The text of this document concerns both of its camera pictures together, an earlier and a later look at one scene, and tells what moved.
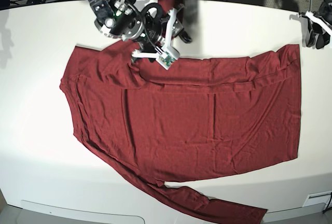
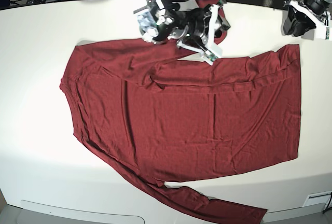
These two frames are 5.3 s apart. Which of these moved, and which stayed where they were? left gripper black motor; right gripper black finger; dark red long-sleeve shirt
Moved: right gripper black finger; left gripper black motor
Stayed: dark red long-sleeve shirt
